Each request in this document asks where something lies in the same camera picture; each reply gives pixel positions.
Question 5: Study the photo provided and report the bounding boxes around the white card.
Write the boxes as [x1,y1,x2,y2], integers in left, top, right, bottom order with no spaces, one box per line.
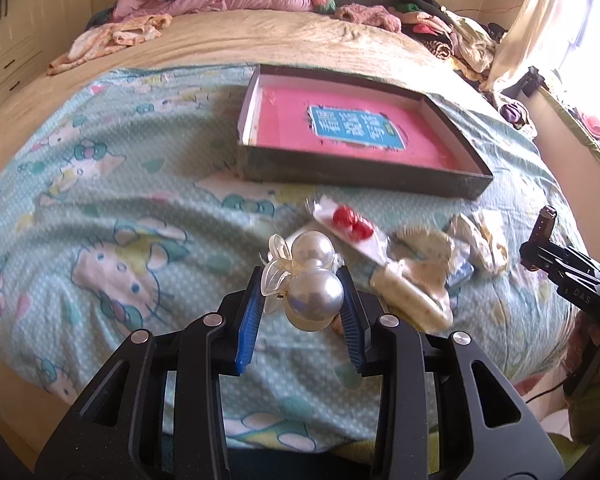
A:
[369,260,453,333]

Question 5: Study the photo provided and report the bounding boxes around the pearl hair clip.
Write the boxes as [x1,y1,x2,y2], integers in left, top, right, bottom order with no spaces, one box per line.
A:
[260,231,344,332]

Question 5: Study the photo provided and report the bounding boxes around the cream heart hair clip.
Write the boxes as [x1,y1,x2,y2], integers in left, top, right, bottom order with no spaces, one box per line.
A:
[394,226,453,275]

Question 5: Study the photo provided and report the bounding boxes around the red ball earrings on card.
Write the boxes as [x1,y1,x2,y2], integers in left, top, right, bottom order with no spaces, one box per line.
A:
[305,195,390,266]

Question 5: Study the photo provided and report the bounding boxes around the small blue plastic box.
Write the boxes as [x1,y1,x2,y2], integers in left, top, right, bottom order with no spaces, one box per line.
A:
[445,255,475,290]

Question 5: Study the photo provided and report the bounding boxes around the hello kitty blanket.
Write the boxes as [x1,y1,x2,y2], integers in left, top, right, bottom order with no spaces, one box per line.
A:
[0,65,585,452]

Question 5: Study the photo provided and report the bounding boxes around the shallow box with pink base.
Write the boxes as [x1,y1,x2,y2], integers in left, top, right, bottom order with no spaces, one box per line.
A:
[236,65,493,200]

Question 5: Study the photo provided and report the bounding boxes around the cream curtain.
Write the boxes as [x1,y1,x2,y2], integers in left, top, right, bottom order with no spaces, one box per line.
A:
[479,0,592,94]

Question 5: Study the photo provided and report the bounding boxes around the beige bed sheet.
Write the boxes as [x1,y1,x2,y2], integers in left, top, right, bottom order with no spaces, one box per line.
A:
[0,10,486,454]

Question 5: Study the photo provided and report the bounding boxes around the pile of clothes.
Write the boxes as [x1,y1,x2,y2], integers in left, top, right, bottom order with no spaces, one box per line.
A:
[389,0,507,89]

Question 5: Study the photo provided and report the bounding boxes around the pink fuzzy garment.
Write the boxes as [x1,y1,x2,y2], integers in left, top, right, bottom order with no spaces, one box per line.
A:
[333,3,402,34]

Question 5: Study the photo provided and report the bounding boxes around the peach clothing on bed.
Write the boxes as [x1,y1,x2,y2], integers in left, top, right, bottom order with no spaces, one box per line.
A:
[47,14,173,76]

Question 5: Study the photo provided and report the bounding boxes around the pink quilt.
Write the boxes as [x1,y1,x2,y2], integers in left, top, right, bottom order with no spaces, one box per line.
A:
[112,0,317,23]

